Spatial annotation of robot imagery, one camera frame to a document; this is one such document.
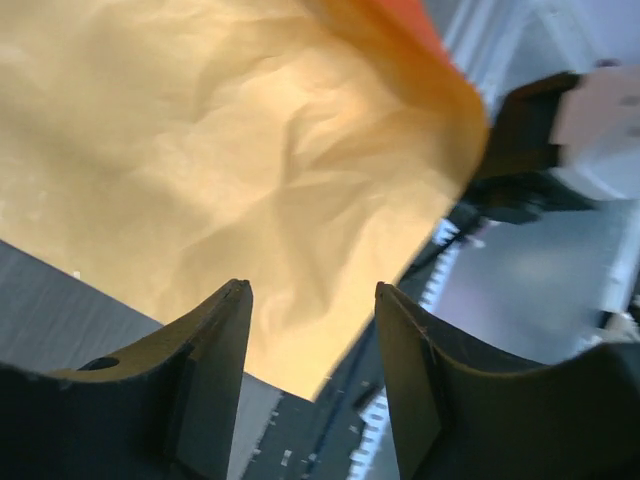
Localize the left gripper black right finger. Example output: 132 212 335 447
375 283 639 479

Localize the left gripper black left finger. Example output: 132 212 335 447
1 280 253 479

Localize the orange wrapping paper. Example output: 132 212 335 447
1 1 488 400

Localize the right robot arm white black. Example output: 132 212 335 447
463 65 639 224

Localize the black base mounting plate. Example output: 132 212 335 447
242 323 383 480

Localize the white slotted cable duct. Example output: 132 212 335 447
347 220 459 479

